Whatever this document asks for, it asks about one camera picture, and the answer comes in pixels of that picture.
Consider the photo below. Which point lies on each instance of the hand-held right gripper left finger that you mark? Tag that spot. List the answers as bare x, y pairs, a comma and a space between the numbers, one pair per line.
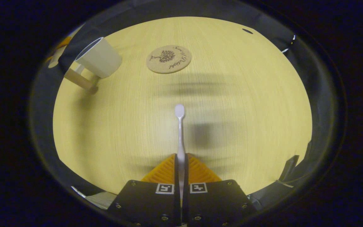
176, 183

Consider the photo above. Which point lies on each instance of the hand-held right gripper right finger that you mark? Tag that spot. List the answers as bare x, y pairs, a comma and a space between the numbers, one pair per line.
186, 183

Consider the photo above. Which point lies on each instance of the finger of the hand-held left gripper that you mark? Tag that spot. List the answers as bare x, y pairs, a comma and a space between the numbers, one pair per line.
62, 42

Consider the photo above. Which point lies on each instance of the round cork coaster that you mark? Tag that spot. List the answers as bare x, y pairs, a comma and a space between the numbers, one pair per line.
169, 59

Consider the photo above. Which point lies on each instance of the light wooden desktop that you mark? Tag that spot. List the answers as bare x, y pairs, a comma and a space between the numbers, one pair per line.
121, 126

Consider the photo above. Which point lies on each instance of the dark chair back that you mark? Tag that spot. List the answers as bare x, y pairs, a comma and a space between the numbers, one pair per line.
290, 167

